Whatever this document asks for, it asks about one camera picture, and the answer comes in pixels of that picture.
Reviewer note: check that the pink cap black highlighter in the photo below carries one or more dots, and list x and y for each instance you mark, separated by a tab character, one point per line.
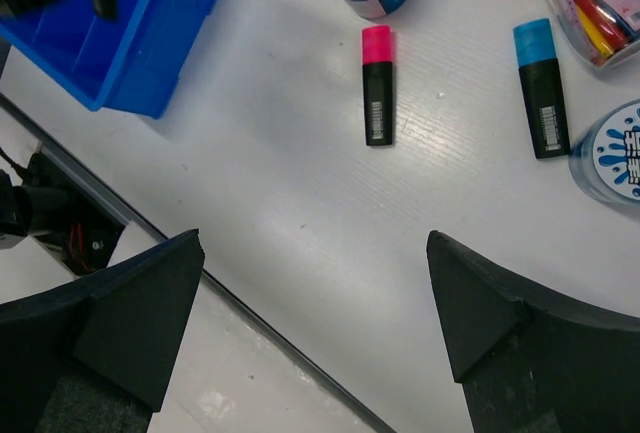
377	50

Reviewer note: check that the right blue-lidded round jar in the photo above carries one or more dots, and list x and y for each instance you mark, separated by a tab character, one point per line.
604	161

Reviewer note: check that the blue cap black highlighter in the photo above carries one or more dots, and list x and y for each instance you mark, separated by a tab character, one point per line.
542	89

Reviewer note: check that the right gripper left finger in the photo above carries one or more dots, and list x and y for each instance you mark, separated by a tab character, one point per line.
97	354

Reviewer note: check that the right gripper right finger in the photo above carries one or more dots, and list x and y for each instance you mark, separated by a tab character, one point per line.
531	359

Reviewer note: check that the blue plastic compartment tray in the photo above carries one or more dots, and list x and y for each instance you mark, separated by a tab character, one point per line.
131	64

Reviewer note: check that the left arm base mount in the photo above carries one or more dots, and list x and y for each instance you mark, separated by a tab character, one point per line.
58	214

